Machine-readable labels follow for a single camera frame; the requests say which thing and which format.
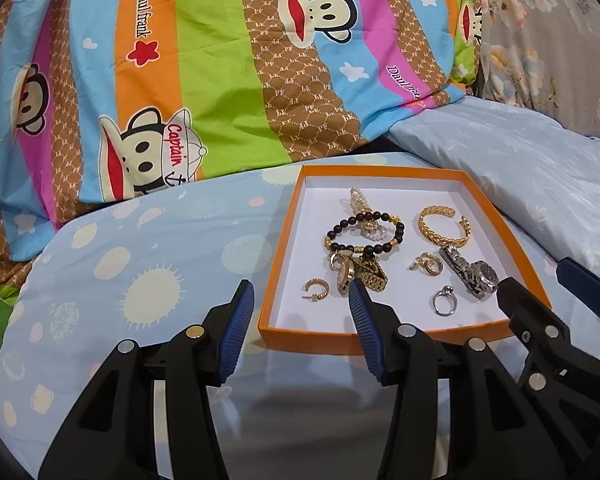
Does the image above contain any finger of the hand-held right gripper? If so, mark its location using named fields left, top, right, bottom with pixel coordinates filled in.
left=497, top=277, right=600, bottom=480
left=555, top=257, right=600, bottom=321

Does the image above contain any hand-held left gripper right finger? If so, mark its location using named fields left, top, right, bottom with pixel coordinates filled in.
left=347, top=277, right=566, bottom=480

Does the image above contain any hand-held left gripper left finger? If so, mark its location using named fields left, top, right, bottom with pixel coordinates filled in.
left=39, top=280, right=256, bottom=480

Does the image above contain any silver wristwatch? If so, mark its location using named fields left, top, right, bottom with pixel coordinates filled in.
left=439, top=245, right=501, bottom=303

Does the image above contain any gold wristwatch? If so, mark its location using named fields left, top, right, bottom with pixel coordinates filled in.
left=336, top=255, right=390, bottom=297

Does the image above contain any orange jewelry box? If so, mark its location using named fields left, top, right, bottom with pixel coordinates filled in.
left=256, top=164, right=553, bottom=357

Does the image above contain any silver ring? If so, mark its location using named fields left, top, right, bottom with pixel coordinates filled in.
left=432, top=285, right=458, bottom=317

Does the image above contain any black bead bracelet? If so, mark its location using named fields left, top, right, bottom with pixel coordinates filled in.
left=325, top=212, right=406, bottom=257

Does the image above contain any light blue printed sheet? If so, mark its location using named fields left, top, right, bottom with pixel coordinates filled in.
left=0, top=152, right=571, bottom=480

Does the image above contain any pale blue quilt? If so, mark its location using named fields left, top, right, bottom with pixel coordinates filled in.
left=387, top=97, right=600, bottom=286

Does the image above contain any grey floral bedsheet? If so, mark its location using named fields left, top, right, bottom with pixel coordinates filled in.
left=472, top=0, right=600, bottom=146

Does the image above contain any colourful striped cartoon blanket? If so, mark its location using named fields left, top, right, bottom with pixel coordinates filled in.
left=0, top=0, right=486, bottom=401

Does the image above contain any gold chain bangle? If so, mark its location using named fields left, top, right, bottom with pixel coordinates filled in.
left=418, top=205, right=472, bottom=248

